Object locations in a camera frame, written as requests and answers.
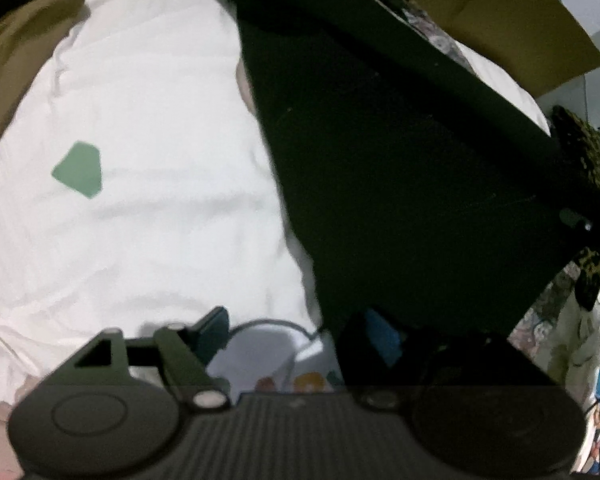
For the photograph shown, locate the brown garment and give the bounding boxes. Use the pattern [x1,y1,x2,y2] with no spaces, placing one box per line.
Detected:
[0,0,88,181]

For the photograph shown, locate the leopard print cloth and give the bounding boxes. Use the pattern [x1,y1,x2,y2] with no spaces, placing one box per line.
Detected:
[550,105,600,311]

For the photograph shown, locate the black knit shorts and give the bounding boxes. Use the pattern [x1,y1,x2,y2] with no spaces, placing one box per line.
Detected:
[214,0,600,341]

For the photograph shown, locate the bear print bed sheet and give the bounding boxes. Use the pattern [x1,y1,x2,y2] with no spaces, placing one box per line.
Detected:
[0,0,553,480]

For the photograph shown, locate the thin grey cable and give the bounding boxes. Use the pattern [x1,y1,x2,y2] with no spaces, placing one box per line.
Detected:
[227,319,331,361]

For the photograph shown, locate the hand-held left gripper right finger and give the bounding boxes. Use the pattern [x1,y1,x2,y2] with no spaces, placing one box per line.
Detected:
[336,307,561,409]

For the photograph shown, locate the flattened cardboard box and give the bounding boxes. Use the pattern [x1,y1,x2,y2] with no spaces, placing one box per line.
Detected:
[330,0,600,96]

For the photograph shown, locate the white cloth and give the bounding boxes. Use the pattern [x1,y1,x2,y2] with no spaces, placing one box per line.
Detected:
[555,280,600,396]

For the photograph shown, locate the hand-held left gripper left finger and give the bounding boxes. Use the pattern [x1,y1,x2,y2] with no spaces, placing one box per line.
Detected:
[42,306,229,411]

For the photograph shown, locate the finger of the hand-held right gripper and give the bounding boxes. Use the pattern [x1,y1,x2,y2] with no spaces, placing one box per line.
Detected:
[559,207,597,234]

